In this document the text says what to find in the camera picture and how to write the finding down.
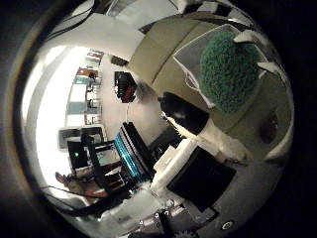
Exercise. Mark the green plush broccoli toy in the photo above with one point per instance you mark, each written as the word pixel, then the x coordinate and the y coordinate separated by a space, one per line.
pixel 228 72

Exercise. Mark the white square container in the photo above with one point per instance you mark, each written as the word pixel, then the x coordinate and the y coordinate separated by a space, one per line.
pixel 188 61

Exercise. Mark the black equipment rack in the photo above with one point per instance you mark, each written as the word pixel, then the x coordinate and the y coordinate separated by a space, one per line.
pixel 132 155

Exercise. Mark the purple eggplant toy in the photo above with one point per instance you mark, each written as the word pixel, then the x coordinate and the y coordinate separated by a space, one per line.
pixel 268 129

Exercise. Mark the seated person in black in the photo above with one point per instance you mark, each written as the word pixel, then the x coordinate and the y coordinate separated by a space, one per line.
pixel 125 86

